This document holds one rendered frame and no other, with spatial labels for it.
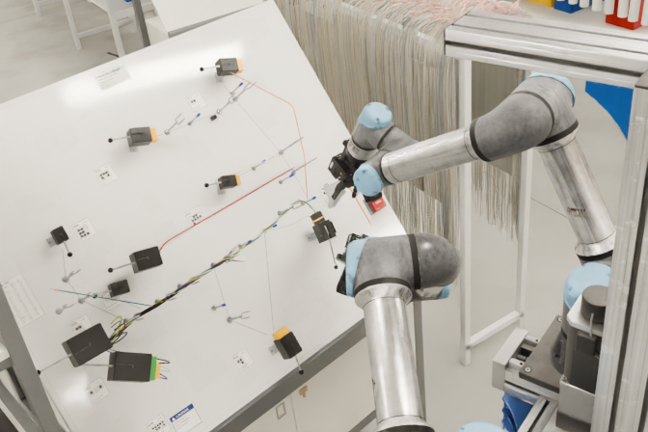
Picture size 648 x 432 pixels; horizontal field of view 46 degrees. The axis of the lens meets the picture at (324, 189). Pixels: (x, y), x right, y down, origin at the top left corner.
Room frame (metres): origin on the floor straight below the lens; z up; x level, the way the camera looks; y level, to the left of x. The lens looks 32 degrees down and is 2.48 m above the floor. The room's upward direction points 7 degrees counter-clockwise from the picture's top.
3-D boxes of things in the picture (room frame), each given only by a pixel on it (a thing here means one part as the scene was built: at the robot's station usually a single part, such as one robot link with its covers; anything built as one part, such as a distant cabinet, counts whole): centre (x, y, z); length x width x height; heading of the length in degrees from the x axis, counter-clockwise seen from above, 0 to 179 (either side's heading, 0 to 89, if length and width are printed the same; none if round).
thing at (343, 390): (1.81, -0.04, 0.60); 0.55 x 0.03 x 0.39; 130
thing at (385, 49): (3.05, -0.33, 0.78); 1.39 x 0.45 x 1.56; 30
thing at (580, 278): (1.24, -0.55, 1.33); 0.13 x 0.12 x 0.14; 142
